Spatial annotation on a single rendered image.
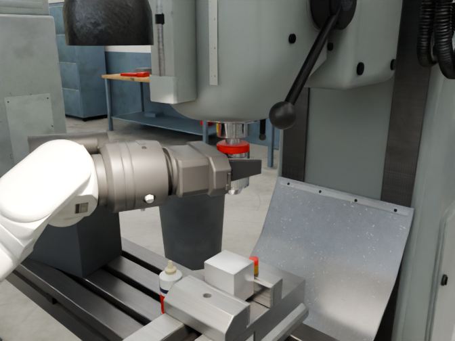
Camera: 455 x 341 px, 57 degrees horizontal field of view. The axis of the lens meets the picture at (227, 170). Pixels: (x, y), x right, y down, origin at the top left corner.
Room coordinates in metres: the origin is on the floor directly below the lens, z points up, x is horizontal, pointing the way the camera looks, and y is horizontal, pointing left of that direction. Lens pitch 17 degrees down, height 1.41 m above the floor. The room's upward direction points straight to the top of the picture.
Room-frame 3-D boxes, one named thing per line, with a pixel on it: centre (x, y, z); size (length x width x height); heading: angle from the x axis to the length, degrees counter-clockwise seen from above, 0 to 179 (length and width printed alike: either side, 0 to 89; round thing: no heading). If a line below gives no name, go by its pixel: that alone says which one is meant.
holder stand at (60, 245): (0.87, 0.37, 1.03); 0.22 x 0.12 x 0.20; 61
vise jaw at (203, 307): (0.54, 0.03, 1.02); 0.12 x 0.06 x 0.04; 51
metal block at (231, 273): (0.58, 0.00, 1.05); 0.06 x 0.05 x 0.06; 51
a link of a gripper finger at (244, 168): (0.55, -0.02, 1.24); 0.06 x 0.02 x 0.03; 115
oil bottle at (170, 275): (0.64, 0.10, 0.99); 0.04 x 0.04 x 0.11
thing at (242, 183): (0.58, -0.01, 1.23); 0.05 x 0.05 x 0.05
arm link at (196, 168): (0.54, 0.07, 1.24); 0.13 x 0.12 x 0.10; 25
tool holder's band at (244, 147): (0.58, -0.01, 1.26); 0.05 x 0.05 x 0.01
